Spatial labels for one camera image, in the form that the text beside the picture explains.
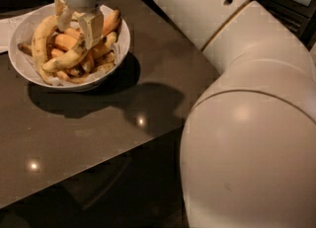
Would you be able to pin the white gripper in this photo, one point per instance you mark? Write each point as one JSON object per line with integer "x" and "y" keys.
{"x": 92, "y": 25}

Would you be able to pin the small yellow banana right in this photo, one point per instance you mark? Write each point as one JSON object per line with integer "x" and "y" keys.
{"x": 110, "y": 39}

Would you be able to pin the white paper sheet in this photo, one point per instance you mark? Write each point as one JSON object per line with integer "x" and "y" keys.
{"x": 8, "y": 23}

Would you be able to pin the yellow banana at bottom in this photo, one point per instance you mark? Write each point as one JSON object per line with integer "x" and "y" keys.
{"x": 75, "y": 79}

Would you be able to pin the long yellow top banana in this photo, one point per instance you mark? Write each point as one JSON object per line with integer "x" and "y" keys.
{"x": 68, "y": 59}

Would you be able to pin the orange banana at rim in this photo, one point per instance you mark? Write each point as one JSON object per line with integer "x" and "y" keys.
{"x": 111, "y": 22}

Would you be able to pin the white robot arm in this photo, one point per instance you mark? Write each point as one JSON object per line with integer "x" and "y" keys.
{"x": 248, "y": 149}

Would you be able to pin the yellow left curved banana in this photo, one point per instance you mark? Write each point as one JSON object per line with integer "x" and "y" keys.
{"x": 41, "y": 36}

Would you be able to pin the orange banana in middle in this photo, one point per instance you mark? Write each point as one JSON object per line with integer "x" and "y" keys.
{"x": 63, "y": 42}

